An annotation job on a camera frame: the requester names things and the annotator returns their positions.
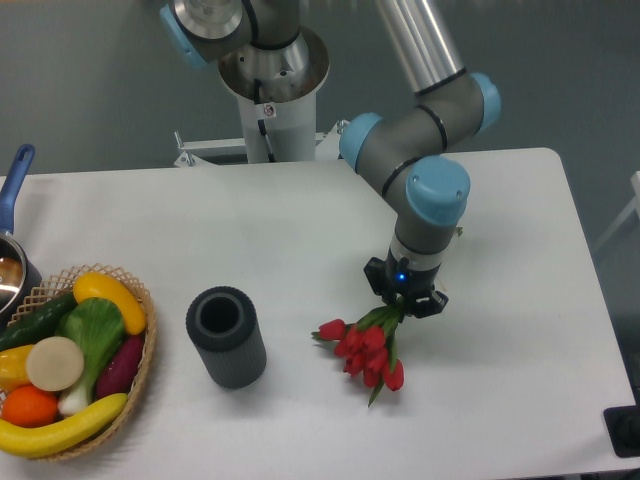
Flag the green bok choy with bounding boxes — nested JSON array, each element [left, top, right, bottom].
[[56, 298, 125, 417]]

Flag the black device at table edge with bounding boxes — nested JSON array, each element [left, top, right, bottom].
[[603, 405, 639, 458]]

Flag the orange fruit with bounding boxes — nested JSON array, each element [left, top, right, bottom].
[[2, 385, 58, 428]]

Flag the blue handled saucepan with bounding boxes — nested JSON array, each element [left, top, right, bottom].
[[1, 144, 41, 329]]

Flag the dark grey ribbed vase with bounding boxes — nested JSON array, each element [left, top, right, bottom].
[[186, 286, 267, 390]]

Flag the yellow banana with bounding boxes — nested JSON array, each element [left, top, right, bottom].
[[1, 393, 128, 459]]

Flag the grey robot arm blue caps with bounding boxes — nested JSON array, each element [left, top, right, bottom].
[[160, 1, 501, 318]]

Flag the beige round disc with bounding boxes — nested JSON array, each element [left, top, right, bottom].
[[25, 336, 84, 392]]

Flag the white furniture piece at right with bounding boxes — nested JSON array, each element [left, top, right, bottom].
[[595, 171, 639, 251]]

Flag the green cucumber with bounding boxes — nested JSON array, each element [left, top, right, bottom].
[[1, 292, 77, 351]]

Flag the woven wicker basket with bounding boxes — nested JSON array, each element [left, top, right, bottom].
[[10, 264, 157, 461]]

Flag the red tulip bouquet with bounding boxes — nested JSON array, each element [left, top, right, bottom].
[[310, 225, 464, 408]]

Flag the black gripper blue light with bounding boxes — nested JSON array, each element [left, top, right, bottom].
[[363, 255, 448, 319]]

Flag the yellow bell pepper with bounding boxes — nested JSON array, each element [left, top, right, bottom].
[[0, 344, 34, 392]]

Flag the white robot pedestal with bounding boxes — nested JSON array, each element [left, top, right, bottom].
[[174, 87, 349, 167]]

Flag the black pedestal cable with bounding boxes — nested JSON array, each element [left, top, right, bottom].
[[252, 78, 277, 163]]

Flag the purple sweet potato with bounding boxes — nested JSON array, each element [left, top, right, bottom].
[[95, 336, 144, 399]]

